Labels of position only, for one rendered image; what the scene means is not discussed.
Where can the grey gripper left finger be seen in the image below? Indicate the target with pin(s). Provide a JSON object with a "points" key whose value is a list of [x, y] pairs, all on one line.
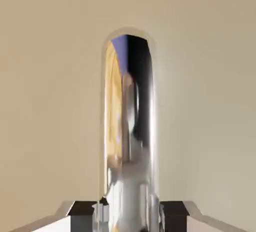
{"points": [[80, 210]]}

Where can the beige drawer front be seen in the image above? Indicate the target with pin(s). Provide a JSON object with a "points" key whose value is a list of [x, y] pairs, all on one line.
{"points": [[40, 87]]}

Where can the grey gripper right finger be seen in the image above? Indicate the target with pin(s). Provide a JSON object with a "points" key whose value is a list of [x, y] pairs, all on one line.
{"points": [[174, 210]]}

